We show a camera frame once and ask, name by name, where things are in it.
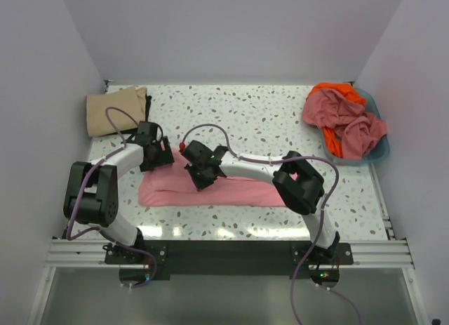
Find light pink t-shirt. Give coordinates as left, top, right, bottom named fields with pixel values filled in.
left=138, top=149, right=285, bottom=207

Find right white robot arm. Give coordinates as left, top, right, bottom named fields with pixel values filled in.
left=180, top=140, right=340, bottom=264

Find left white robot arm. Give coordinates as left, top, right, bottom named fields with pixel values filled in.
left=63, top=121, right=174, bottom=263

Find folded black t-shirt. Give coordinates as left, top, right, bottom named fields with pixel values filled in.
left=121, top=95, right=152, bottom=134

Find folded beige t-shirt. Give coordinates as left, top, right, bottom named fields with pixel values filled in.
left=86, top=86, right=147, bottom=137

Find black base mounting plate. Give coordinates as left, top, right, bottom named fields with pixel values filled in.
left=102, top=240, right=354, bottom=284

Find orange crumpled t-shirt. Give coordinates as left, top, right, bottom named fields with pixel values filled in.
left=307, top=82, right=366, bottom=158

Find dusty pink crumpled t-shirt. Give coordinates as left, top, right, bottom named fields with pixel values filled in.
left=302, top=86, right=387, bottom=161

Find blue plastic basket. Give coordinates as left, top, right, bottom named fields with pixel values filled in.
left=321, top=88, right=391, bottom=166

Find aluminium rail frame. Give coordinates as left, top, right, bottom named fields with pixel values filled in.
left=30, top=85, right=429, bottom=324

